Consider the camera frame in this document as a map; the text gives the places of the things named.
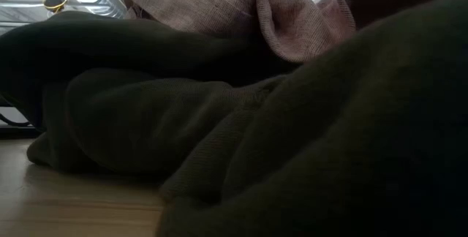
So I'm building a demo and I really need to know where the dark olive green garment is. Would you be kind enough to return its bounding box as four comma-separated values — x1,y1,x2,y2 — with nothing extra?
0,0,468,237

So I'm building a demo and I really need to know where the pink heather garment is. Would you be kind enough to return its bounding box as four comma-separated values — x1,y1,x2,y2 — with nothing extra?
122,0,468,64

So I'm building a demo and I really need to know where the yellow black round fixture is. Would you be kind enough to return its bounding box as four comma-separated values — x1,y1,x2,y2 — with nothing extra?
42,0,69,14

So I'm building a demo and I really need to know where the thin black cable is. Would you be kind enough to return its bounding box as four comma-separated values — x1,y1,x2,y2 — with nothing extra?
0,113,32,128

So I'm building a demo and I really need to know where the black metal table frame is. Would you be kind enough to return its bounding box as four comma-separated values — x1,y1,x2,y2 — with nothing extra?
0,125,42,140

